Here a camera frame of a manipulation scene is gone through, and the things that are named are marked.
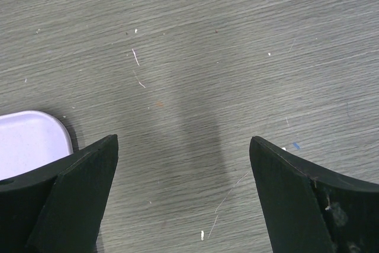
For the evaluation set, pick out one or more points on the lavender plastic tray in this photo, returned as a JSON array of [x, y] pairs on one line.
[[29, 140]]

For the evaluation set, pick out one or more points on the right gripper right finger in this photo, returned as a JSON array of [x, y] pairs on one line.
[[309, 208]]

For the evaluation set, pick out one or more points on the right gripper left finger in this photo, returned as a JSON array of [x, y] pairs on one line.
[[59, 207]]

